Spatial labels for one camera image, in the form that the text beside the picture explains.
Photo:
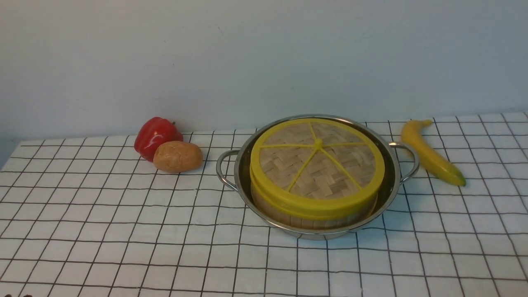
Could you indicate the yellow woven steamer lid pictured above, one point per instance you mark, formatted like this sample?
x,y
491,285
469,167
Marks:
x,y
315,168

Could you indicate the yellow-rimmed bamboo steamer basket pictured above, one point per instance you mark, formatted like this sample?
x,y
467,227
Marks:
x,y
290,220

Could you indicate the brown potato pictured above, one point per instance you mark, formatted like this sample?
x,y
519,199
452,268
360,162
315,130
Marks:
x,y
177,157

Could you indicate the red bell pepper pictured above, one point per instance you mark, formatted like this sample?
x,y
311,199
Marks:
x,y
153,134

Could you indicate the yellow banana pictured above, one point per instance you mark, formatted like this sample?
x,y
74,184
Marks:
x,y
430,159

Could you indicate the white black-grid tablecloth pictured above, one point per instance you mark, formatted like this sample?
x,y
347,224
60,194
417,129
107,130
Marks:
x,y
87,217

